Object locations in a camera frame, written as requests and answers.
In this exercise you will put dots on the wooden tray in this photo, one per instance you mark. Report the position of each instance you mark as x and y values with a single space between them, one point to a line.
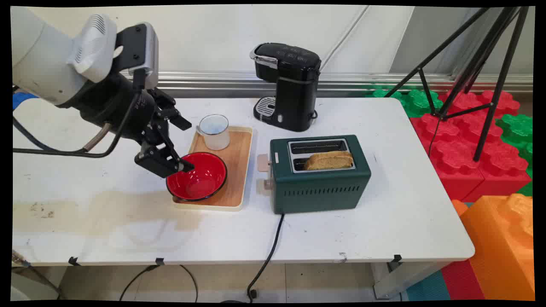
234 170

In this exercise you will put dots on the white table leg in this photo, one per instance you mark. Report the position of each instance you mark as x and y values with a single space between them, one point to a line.
401 279

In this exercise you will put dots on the metal wall rail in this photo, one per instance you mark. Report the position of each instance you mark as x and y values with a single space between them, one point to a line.
341 81

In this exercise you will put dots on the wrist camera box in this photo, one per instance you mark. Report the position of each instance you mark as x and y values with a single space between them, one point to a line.
140 53

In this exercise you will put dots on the red bowl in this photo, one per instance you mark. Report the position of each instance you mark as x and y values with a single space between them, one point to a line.
198 175

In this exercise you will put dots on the green toaster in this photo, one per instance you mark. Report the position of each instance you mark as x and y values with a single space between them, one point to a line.
318 179

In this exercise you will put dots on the toast bread slice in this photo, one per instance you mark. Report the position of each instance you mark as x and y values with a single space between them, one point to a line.
329 160

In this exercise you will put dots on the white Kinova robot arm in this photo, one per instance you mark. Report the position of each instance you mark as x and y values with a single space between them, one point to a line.
42 55

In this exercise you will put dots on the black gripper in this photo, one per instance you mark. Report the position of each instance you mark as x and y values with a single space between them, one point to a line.
113 108

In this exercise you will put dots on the orange foam block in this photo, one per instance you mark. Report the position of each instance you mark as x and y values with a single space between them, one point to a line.
503 243

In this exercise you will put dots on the black camera tripod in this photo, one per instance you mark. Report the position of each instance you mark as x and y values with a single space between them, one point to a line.
477 72

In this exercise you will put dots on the clear glass mug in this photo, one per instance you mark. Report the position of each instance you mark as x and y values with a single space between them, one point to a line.
214 131

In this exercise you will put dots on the black coffee machine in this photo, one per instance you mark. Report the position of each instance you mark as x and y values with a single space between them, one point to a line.
288 85

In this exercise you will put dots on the red foam block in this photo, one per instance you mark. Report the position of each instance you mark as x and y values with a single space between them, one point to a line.
465 140

